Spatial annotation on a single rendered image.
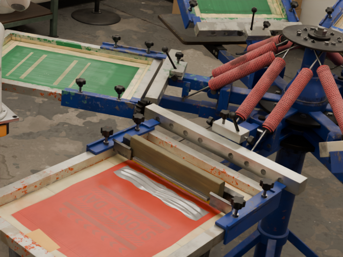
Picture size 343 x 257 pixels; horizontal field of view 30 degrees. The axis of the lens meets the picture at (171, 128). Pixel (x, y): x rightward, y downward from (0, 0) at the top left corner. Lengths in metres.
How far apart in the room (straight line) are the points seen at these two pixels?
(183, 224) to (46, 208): 0.42
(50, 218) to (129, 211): 0.24
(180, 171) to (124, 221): 0.26
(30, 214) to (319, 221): 2.26
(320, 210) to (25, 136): 1.94
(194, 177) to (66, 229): 0.44
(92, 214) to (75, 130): 2.48
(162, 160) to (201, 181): 0.17
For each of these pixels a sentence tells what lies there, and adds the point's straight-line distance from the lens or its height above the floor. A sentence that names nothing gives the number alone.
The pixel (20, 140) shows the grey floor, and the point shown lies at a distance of 4.25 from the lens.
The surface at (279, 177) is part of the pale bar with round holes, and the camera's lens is 2.16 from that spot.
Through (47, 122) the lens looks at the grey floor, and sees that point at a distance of 4.48.
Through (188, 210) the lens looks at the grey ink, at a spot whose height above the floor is 0.96.
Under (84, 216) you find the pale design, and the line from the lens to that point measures 1.94.
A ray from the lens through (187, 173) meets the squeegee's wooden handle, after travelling 2.05.
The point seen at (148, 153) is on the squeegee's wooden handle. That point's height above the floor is 1.03.
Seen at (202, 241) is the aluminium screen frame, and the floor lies 0.99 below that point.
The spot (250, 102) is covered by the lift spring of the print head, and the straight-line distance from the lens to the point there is 2.46.
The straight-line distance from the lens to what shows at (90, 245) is 1.84.
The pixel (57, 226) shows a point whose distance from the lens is 1.90.
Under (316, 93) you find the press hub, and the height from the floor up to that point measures 1.09.
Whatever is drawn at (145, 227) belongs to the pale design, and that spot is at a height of 0.96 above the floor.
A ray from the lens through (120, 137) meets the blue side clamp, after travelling 2.28.
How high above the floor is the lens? 2.10
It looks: 28 degrees down
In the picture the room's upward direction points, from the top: 8 degrees clockwise
